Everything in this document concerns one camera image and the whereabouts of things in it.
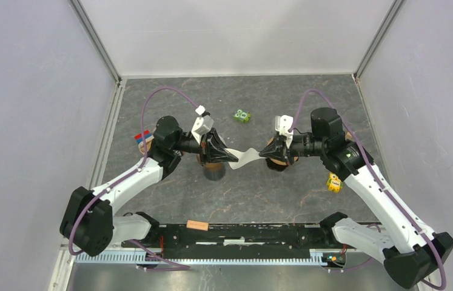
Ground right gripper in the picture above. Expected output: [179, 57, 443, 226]
[259, 134, 326, 166]

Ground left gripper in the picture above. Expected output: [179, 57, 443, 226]
[171, 127, 239, 166]

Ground brown glass dripper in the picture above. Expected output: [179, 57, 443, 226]
[266, 159, 289, 172]

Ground coffee filter box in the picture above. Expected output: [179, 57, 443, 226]
[136, 134, 153, 155]

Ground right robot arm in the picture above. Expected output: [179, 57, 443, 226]
[261, 107, 453, 290]

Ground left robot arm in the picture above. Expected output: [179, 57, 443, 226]
[59, 116, 239, 256]

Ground green monster block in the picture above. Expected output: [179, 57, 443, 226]
[233, 109, 252, 123]

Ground yellow owl block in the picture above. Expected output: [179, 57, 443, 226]
[326, 173, 343, 193]

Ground red blue block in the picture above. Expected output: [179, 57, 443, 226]
[134, 130, 152, 144]

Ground wooden rectangular block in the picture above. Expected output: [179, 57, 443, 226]
[186, 220, 209, 231]

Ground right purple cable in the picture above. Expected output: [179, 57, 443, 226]
[288, 89, 447, 291]

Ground purple cable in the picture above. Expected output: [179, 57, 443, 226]
[288, 89, 447, 291]
[68, 86, 207, 272]

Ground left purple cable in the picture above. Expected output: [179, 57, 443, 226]
[68, 86, 207, 272]

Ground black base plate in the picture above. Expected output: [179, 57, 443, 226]
[140, 223, 344, 259]

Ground aluminium frame rail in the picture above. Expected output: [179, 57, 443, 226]
[48, 223, 163, 291]

